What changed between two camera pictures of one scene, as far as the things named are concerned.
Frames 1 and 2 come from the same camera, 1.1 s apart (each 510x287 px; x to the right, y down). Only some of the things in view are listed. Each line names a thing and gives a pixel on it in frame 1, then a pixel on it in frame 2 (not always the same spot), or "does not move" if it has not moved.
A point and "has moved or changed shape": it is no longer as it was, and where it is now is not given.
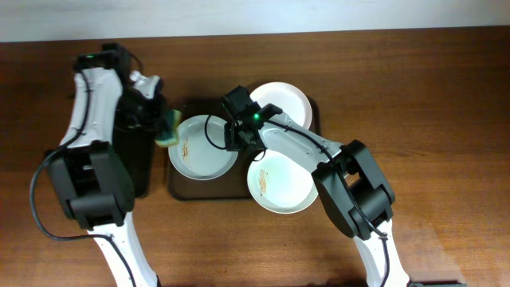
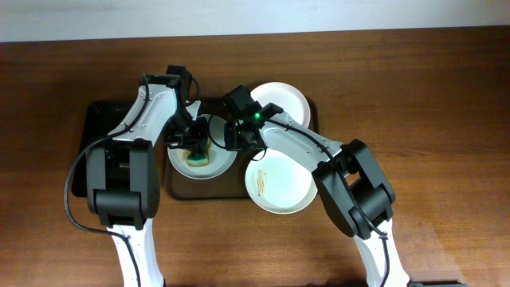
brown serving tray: x=233 y=186 does not move
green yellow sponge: x=169 y=134 has moved or changed shape
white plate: x=194 y=156 does not move
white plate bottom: x=280 y=183 does not move
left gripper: x=151 y=114 to x=195 y=138
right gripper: x=230 y=128 does not move
